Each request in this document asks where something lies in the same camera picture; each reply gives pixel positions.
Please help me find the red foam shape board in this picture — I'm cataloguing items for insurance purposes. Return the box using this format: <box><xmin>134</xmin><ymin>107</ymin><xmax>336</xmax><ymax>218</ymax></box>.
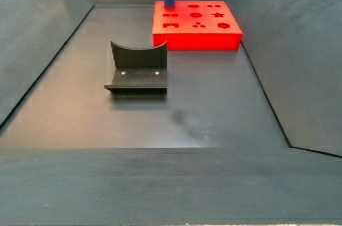
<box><xmin>153</xmin><ymin>0</ymin><xmax>244</xmax><ymax>50</ymax></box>

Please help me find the black curved fixture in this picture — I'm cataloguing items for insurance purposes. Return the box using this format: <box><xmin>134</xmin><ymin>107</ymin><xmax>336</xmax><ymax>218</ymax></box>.
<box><xmin>105</xmin><ymin>42</ymin><xmax>169</xmax><ymax>93</ymax></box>

